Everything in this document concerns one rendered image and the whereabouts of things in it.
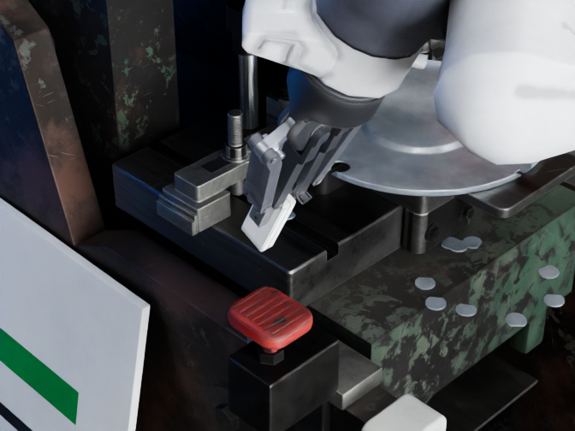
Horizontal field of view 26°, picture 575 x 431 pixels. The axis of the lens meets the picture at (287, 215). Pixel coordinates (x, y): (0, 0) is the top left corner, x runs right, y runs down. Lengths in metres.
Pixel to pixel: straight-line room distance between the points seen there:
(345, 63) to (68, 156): 0.70
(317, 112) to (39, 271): 0.73
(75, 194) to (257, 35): 0.69
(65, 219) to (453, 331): 0.49
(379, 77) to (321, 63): 0.04
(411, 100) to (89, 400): 0.55
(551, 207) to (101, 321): 0.56
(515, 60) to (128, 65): 0.76
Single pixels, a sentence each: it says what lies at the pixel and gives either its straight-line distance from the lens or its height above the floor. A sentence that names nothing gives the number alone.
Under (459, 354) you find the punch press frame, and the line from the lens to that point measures 1.46.
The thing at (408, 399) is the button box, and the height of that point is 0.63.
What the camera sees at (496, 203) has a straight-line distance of 1.28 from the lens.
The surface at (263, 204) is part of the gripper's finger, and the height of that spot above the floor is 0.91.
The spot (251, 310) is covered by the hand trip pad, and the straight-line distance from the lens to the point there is 1.15.
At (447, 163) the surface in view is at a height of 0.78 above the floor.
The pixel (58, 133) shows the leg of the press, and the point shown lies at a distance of 1.52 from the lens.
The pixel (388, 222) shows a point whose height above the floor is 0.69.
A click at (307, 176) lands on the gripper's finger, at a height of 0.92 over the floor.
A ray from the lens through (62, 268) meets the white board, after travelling 1.55.
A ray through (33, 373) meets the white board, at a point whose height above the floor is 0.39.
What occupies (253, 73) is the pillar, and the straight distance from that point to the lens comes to 1.44.
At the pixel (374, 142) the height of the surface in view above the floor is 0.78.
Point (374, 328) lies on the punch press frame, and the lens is 1.32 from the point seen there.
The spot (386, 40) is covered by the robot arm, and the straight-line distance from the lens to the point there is 0.87.
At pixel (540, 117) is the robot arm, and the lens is 0.79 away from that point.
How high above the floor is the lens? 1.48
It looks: 35 degrees down
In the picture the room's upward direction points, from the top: straight up
